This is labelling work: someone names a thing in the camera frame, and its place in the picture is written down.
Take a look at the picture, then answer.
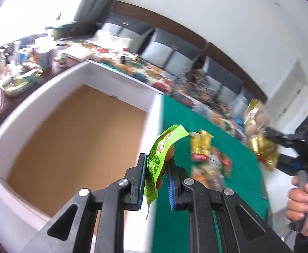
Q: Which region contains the person's right hand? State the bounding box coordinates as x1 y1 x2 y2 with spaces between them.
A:
286 180 308 236

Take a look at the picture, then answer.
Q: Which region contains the grey and black pillow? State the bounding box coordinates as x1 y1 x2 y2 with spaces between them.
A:
140 28 207 72
201 57 244 104
101 14 155 54

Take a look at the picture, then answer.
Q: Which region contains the green snack packet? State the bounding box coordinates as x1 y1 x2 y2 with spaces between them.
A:
143 124 190 220

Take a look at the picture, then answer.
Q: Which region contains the gold snack packet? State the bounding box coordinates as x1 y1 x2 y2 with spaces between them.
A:
190 130 214 162

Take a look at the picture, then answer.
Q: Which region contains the brown wooden headboard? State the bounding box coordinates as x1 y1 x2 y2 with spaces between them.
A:
114 1 268 103

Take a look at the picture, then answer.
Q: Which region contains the blue and white can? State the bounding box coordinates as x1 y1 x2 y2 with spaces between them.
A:
17 47 30 64

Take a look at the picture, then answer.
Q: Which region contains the white door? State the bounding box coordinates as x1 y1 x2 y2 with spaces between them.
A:
267 61 308 137

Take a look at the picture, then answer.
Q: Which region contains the white box with cardboard bottom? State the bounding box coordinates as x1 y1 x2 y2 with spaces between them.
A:
0 59 167 253

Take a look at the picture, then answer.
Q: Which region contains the green table cloth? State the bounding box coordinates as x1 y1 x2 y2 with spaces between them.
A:
150 95 270 253

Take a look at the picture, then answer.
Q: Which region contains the grey curtain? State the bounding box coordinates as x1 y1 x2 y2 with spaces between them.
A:
73 0 123 25

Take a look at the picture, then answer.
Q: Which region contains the white pillow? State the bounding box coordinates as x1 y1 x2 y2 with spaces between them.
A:
94 29 134 51

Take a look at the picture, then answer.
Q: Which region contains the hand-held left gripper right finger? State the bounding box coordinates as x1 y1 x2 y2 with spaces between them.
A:
166 160 293 253

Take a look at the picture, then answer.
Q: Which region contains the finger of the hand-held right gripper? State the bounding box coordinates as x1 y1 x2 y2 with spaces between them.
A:
265 127 300 152
276 153 302 177

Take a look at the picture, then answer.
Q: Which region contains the red snack packet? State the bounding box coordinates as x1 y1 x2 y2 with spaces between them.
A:
217 153 233 179

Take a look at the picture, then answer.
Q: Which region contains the patterned paper cup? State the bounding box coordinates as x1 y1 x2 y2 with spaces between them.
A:
35 35 57 71

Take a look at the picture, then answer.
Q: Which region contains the orange patterned snack packet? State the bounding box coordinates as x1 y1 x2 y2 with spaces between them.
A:
191 162 225 190

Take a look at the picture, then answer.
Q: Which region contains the green patterned tray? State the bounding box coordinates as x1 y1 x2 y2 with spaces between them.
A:
0 69 44 97

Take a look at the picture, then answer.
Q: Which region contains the gold bag of round snacks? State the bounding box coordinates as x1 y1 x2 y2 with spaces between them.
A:
242 99 280 172

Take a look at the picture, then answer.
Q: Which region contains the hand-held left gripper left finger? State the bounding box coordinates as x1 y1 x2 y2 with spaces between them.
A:
19 153 147 253

